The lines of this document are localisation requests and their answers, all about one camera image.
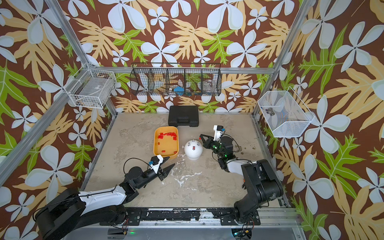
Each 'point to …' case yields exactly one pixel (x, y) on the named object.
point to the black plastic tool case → (183, 115)
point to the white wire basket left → (92, 88)
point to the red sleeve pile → (161, 135)
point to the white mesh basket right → (283, 114)
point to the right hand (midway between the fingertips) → (199, 135)
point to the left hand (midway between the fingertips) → (171, 158)
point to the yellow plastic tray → (166, 141)
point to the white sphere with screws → (193, 150)
